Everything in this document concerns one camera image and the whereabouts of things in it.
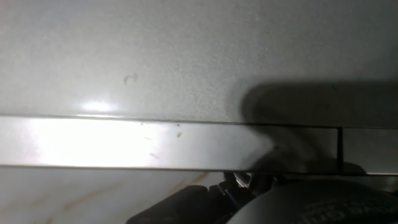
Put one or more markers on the white marble pattern mat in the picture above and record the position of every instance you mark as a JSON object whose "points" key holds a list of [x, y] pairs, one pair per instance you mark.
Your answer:
{"points": [[62, 199]]}

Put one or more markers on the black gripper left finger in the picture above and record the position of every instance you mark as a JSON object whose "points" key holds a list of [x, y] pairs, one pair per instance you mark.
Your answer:
{"points": [[180, 205]]}

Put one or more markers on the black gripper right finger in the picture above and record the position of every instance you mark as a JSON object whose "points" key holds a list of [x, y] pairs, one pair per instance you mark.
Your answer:
{"points": [[248, 183]]}

